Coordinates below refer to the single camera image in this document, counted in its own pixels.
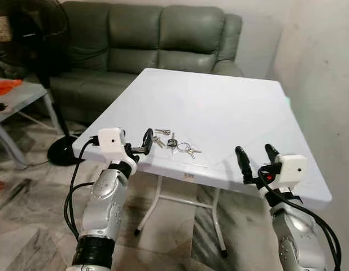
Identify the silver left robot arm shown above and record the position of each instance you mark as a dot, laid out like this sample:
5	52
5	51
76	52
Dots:
104	209

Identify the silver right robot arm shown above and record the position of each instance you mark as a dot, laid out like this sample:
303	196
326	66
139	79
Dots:
299	237

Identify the pair of silver keys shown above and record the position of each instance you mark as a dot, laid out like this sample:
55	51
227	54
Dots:
162	131

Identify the single silver key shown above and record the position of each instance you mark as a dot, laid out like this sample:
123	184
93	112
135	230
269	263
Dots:
158	141

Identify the black headed key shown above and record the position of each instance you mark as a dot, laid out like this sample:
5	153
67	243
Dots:
172	143

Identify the white folding table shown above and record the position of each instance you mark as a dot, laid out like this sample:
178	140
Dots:
219	113

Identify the small table edge label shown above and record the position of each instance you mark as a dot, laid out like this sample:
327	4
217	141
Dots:
190	176

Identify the black standing fan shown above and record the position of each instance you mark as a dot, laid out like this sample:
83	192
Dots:
67	152

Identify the green leather sofa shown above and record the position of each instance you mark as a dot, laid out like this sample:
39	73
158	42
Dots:
135	34

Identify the grey side table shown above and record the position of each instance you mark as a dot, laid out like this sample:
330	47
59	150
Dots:
22	99

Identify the orange cloth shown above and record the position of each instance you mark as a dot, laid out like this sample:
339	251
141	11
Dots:
5	87

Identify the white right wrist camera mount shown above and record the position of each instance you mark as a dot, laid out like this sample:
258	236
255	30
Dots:
290	167

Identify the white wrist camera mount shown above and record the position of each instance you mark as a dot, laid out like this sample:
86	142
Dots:
290	167
111	142

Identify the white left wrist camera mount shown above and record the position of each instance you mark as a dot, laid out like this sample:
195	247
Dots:
111	142

